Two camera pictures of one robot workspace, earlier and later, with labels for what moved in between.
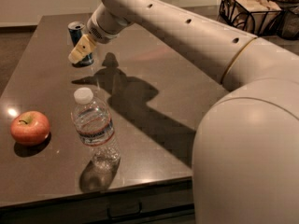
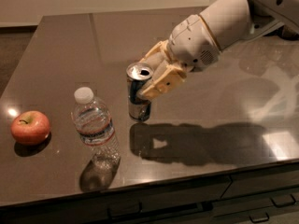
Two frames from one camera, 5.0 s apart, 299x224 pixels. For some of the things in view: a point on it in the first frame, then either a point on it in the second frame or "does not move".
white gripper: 100,32 → 192,43
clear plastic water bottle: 93,121 does not move
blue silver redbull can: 77,30 → 138,76
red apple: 30,128 does not move
